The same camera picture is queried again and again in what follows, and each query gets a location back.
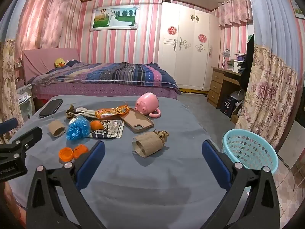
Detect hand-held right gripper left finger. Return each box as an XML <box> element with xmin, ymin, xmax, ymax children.
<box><xmin>27</xmin><ymin>140</ymin><xmax>106</xmax><ymax>229</ymax></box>

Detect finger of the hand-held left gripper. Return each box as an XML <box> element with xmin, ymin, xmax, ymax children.
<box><xmin>0</xmin><ymin>126</ymin><xmax>43</xmax><ymax>160</ymax></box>
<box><xmin>0</xmin><ymin>118</ymin><xmax>19</xmax><ymax>136</ymax></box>

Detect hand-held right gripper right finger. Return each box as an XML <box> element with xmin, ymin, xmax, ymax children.
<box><xmin>201</xmin><ymin>139</ymin><xmax>280</xmax><ymax>229</ymax></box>

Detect orange plastic cap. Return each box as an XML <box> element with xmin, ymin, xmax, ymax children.
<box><xmin>73</xmin><ymin>144</ymin><xmax>89</xmax><ymax>160</ymax></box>
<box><xmin>59</xmin><ymin>147</ymin><xmax>74</xmax><ymax>164</ymax></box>

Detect small cardboard roll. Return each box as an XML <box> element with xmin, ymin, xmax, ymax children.
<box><xmin>48</xmin><ymin>120</ymin><xmax>66</xmax><ymax>137</ymax></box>

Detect blue plastic bag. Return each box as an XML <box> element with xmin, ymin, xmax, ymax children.
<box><xmin>66</xmin><ymin>117</ymin><xmax>91</xmax><ymax>141</ymax></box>

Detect orange fruit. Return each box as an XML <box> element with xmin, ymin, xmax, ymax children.
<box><xmin>90</xmin><ymin>120</ymin><xmax>104</xmax><ymax>131</ymax></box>

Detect dark patterned packet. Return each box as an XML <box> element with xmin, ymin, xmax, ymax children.
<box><xmin>89</xmin><ymin>119</ymin><xmax>125</xmax><ymax>139</ymax></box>

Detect light blue plastic basket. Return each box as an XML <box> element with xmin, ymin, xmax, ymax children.
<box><xmin>222</xmin><ymin>129</ymin><xmax>279</xmax><ymax>194</ymax></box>

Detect brown wrapper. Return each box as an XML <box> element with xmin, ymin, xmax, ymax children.
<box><xmin>65</xmin><ymin>104</ymin><xmax>77</xmax><ymax>120</ymax></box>

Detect white sock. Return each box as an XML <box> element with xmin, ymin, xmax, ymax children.
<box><xmin>73</xmin><ymin>107</ymin><xmax>97</xmax><ymax>120</ymax></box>

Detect orange snack bag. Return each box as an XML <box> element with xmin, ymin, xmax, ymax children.
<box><xmin>95</xmin><ymin>105</ymin><xmax>130</xmax><ymax>120</ymax></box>

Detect brown paper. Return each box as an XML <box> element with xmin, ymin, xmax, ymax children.
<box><xmin>152</xmin><ymin>129</ymin><xmax>169</xmax><ymax>146</ymax></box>

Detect large cardboard tube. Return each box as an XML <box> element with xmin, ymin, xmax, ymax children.
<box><xmin>132</xmin><ymin>132</ymin><xmax>165</xmax><ymax>158</ymax></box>

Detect white nightstand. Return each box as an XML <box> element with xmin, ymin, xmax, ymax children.
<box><xmin>17</xmin><ymin>83</ymin><xmax>36</xmax><ymax>120</ymax></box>

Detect black phone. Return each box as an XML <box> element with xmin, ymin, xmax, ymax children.
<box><xmin>39</xmin><ymin>99</ymin><xmax>63</xmax><ymax>118</ymax></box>

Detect blue floral curtain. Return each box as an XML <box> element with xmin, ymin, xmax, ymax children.
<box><xmin>0</xmin><ymin>0</ymin><xmax>25</xmax><ymax>134</ymax></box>
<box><xmin>235</xmin><ymin>0</ymin><xmax>298</xmax><ymax>148</ymax></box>

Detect black paper bag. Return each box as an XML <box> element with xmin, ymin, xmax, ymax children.
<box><xmin>220</xmin><ymin>97</ymin><xmax>239</xmax><ymax>118</ymax></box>

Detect brown phone case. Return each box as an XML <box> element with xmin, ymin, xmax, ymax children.
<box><xmin>120</xmin><ymin>108</ymin><xmax>155</xmax><ymax>133</ymax></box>

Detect pink headboard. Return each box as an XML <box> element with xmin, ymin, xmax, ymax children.
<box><xmin>21</xmin><ymin>48</ymin><xmax>80</xmax><ymax>81</ymax></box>

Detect purple polka-dot bed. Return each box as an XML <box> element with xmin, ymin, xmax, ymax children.
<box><xmin>21</xmin><ymin>48</ymin><xmax>181</xmax><ymax>101</ymax></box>

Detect wooden desk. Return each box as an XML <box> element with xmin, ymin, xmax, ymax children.
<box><xmin>207</xmin><ymin>67</ymin><xmax>246</xmax><ymax>108</ymax></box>

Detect white panel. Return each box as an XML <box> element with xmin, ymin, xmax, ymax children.
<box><xmin>278</xmin><ymin>120</ymin><xmax>305</xmax><ymax>170</ymax></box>

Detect pink pig mug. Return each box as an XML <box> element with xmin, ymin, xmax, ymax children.
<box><xmin>135</xmin><ymin>92</ymin><xmax>161</xmax><ymax>118</ymax></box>

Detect striped purple quilt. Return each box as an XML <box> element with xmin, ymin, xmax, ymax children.
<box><xmin>31</xmin><ymin>61</ymin><xmax>181</xmax><ymax>94</ymax></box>

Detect white box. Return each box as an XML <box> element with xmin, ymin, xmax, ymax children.
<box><xmin>226</xmin><ymin>60</ymin><xmax>242</xmax><ymax>73</ymax></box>

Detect white wardrobe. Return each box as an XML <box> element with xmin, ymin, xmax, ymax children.
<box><xmin>158</xmin><ymin>2</ymin><xmax>221</xmax><ymax>91</ymax></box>

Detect dark hanging clothing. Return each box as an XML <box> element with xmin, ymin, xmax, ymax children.
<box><xmin>238</xmin><ymin>35</ymin><xmax>255</xmax><ymax>89</ymax></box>

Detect desk lamp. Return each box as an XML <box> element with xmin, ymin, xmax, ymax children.
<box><xmin>222</xmin><ymin>49</ymin><xmax>231</xmax><ymax>68</ymax></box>

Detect long pink curtain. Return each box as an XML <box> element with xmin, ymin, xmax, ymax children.
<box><xmin>14</xmin><ymin>0</ymin><xmax>83</xmax><ymax>58</ymax></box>

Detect framed wedding photo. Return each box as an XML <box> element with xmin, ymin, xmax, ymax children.
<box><xmin>89</xmin><ymin>5</ymin><xmax>140</xmax><ymax>32</ymax></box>

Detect short pink curtain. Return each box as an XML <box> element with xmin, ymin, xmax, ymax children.
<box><xmin>218</xmin><ymin>0</ymin><xmax>253</xmax><ymax>28</ymax></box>

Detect small wall picture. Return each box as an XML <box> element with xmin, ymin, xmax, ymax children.
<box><xmin>294</xmin><ymin>0</ymin><xmax>305</xmax><ymax>19</ymax></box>

